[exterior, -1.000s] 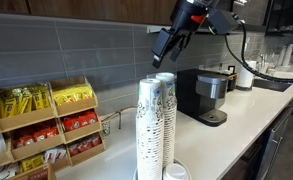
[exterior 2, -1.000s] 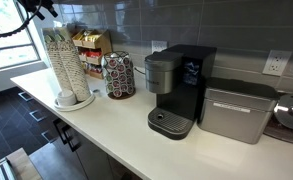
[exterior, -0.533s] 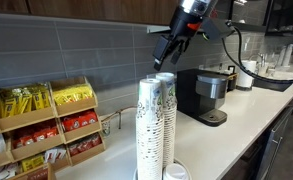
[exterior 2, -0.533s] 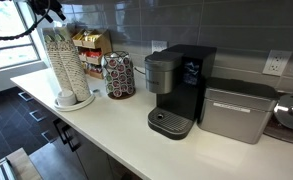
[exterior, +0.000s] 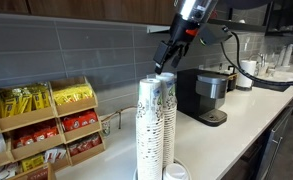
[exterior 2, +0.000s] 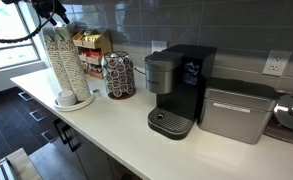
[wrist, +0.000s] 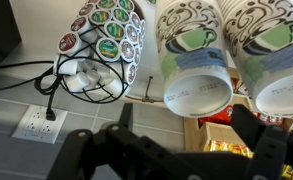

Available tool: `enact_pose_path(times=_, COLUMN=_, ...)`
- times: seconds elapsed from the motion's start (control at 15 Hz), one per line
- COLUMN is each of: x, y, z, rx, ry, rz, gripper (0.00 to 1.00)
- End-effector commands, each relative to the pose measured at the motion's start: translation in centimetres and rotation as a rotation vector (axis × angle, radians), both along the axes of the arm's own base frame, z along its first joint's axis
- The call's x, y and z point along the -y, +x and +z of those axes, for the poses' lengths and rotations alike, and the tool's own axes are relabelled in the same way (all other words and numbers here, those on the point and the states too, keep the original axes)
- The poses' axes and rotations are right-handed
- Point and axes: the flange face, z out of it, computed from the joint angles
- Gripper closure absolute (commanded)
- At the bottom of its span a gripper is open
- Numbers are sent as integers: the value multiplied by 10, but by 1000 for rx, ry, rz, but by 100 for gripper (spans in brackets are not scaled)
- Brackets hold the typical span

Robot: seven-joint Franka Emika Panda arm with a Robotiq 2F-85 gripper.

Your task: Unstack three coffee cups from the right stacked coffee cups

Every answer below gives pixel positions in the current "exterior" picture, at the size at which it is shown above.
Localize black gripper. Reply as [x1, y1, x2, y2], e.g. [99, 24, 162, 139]
[152, 13, 200, 75]

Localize printed paper coffee cup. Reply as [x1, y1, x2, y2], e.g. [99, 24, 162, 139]
[155, 72, 178, 109]

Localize black pod coffee machine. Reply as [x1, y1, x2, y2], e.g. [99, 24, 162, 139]
[176, 68, 229, 127]

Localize under-cabinet light strip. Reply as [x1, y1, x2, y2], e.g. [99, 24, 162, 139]
[146, 23, 174, 35]

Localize black countertop caddy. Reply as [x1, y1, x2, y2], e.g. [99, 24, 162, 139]
[224, 65, 239, 93]

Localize white paper towel roll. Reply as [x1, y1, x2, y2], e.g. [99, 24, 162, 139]
[236, 59, 258, 92]

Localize tall printed paper cup stack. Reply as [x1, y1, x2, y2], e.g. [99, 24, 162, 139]
[135, 78, 165, 180]
[161, 106, 179, 168]

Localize chrome sink faucet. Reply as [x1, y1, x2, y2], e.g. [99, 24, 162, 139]
[249, 52, 267, 77]

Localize small glass jar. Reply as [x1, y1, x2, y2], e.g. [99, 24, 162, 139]
[101, 119, 112, 137]

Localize bright yellow packet pile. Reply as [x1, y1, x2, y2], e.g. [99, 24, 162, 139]
[52, 83, 94, 106]

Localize wooden condiment organizer rack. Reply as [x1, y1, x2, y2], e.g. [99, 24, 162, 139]
[0, 75, 106, 180]

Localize white tall container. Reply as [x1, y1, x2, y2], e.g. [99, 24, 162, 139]
[278, 44, 293, 68]

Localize white cup lid stack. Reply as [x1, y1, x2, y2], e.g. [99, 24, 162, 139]
[161, 162, 191, 180]

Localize dark red packet pile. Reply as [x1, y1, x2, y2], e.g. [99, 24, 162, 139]
[67, 133, 102, 157]

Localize dark base cabinet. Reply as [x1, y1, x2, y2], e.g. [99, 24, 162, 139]
[220, 99, 293, 180]

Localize white red-print packet pile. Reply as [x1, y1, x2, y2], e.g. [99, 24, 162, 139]
[44, 147, 68, 164]

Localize dark yellow packet pile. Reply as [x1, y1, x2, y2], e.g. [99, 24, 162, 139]
[0, 83, 52, 118]

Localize red tea box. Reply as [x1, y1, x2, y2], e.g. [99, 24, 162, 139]
[25, 166, 50, 180]

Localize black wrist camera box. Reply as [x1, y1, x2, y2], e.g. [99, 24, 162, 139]
[196, 23, 233, 47]

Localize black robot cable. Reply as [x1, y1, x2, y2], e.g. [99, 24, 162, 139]
[219, 30, 293, 88]

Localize brown wooden wall cabinet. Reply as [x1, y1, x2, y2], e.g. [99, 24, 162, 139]
[0, 0, 179, 28]

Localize brown wire rack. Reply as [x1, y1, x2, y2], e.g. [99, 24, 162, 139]
[100, 105, 138, 131]

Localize black open wall shelf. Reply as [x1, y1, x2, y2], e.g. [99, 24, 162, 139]
[265, 0, 293, 36]

